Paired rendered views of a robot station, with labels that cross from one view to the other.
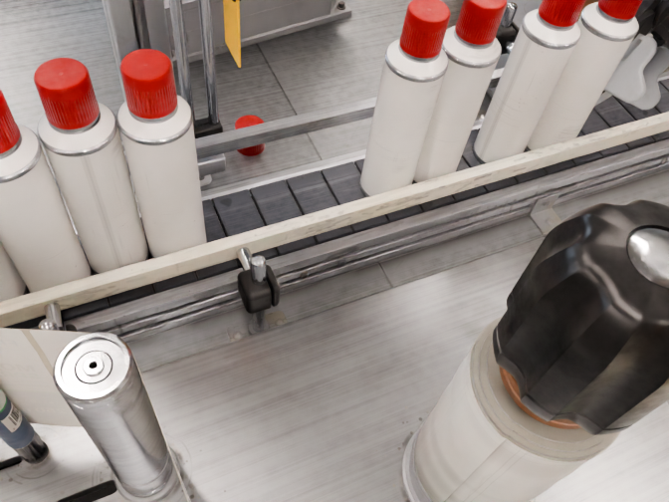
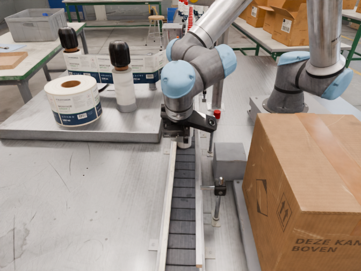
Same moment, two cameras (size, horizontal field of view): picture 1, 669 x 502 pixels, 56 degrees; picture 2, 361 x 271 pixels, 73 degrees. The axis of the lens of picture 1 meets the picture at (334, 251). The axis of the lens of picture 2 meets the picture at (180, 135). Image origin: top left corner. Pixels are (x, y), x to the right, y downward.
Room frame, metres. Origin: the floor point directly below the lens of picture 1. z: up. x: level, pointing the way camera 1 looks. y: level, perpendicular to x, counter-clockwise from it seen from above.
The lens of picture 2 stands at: (0.92, -0.80, 1.43)
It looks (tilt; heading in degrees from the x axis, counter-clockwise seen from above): 35 degrees down; 124
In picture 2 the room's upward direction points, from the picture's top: straight up
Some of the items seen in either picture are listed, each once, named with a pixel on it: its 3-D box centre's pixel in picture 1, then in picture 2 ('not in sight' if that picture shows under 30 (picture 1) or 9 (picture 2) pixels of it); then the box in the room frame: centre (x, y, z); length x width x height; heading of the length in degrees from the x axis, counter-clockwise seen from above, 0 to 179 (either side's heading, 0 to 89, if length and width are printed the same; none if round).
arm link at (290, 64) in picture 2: not in sight; (294, 69); (0.77, 0.22, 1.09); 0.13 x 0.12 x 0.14; 155
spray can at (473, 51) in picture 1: (453, 97); not in sight; (0.46, -0.08, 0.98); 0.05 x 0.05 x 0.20
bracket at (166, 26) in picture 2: not in sight; (172, 26); (0.04, 0.40, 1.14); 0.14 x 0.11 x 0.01; 122
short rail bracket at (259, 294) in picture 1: (260, 297); not in sight; (0.27, 0.06, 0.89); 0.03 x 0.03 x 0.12; 32
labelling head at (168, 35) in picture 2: not in sight; (174, 49); (0.05, 0.40, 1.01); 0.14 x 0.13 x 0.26; 122
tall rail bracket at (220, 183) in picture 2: not in sight; (210, 199); (0.74, -0.40, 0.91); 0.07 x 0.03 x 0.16; 32
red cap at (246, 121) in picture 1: (250, 134); (217, 114); (0.50, 0.12, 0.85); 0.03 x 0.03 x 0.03
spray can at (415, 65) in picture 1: (403, 110); not in sight; (0.43, -0.04, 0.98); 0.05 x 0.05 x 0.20
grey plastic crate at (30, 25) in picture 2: not in sight; (40, 24); (-1.88, 0.65, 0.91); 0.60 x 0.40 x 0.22; 133
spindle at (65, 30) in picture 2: not in sight; (73, 56); (-0.25, -0.08, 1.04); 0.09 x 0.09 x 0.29
